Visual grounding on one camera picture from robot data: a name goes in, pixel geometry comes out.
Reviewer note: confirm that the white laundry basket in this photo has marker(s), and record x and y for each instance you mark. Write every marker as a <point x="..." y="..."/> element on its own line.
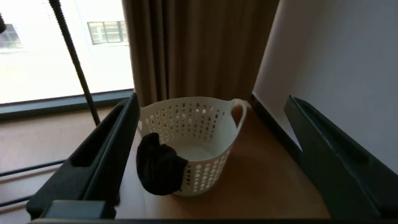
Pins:
<point x="224" y="133"/>

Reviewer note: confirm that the black clothes rack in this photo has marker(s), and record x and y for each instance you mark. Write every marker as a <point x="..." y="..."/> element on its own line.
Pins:
<point x="74" y="59"/>

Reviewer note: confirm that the heap of clothes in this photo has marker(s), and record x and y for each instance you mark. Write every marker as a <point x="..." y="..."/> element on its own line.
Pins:
<point x="158" y="168"/>

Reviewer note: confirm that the brown curtain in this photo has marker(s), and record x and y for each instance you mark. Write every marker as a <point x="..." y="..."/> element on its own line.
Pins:
<point x="192" y="46"/>

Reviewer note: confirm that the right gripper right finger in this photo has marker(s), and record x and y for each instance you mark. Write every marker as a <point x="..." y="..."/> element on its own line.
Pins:
<point x="339" y="174"/>

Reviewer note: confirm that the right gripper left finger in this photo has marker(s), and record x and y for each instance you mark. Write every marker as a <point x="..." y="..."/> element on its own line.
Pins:
<point x="93" y="168"/>

